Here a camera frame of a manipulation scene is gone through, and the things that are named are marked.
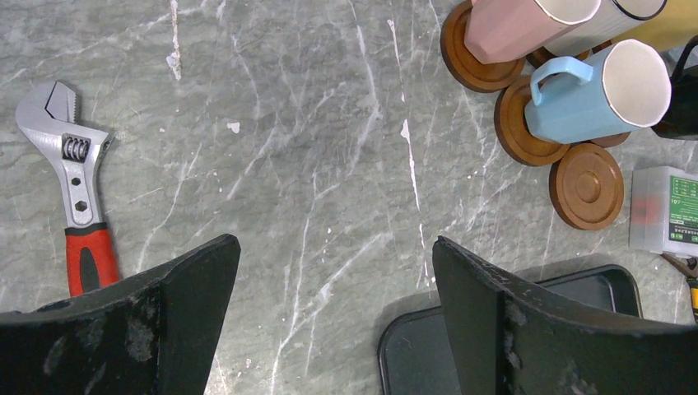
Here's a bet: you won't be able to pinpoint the green screw bit box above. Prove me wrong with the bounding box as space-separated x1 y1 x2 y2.
629 166 697 258

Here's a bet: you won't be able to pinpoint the brown wooden coaster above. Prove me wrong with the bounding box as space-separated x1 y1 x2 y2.
589 132 631 148
526 47 592 68
440 1 527 93
494 77 570 167
549 143 625 230

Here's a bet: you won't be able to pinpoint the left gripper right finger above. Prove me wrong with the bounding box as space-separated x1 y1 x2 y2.
432 237 697 394

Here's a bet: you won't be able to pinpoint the red handled adjustable wrench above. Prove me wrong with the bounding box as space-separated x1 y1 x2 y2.
15 81 119 296

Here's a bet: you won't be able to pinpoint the yellow mug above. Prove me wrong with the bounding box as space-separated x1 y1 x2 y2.
611 0 697 52

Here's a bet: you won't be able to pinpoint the black plastic tray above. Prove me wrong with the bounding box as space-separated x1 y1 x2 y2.
377 264 643 394

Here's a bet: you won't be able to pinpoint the black handled cream mug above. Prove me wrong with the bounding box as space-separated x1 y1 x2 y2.
652 35 697 141

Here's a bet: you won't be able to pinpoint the light blue mug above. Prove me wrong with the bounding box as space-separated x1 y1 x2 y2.
524 39 672 144

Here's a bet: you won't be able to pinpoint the pink mug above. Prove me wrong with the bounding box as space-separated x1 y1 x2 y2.
463 0 601 64

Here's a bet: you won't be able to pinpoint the yellow handled pliers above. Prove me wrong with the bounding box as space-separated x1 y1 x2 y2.
661 253 698 322

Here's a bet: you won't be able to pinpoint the white ribbed mug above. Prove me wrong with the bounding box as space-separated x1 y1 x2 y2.
543 0 667 57

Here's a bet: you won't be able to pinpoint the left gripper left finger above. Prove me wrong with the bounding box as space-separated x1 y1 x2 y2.
1 234 241 394

